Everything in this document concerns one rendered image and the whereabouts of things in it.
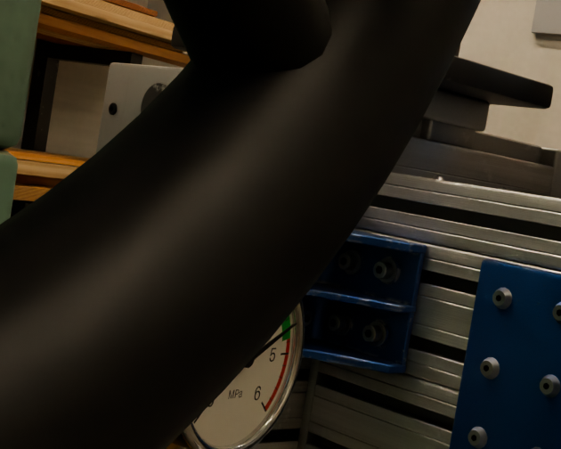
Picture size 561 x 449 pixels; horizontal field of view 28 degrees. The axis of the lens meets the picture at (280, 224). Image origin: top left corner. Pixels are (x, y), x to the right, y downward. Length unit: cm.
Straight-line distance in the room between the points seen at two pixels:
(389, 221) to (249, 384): 45
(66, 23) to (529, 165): 245
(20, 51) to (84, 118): 382
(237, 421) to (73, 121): 379
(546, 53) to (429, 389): 289
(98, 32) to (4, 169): 309
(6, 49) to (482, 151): 65
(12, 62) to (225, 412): 12
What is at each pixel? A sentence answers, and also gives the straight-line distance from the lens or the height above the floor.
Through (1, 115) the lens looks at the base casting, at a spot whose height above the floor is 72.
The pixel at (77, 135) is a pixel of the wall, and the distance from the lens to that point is 415.
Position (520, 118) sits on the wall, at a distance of 359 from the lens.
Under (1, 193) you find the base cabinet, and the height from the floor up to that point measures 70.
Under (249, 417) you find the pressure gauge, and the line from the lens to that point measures 35.
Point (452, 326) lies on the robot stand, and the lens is 74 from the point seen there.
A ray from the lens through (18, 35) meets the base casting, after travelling 34.
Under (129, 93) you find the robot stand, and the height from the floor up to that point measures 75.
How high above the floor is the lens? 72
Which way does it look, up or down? 3 degrees down
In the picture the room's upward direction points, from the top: 9 degrees clockwise
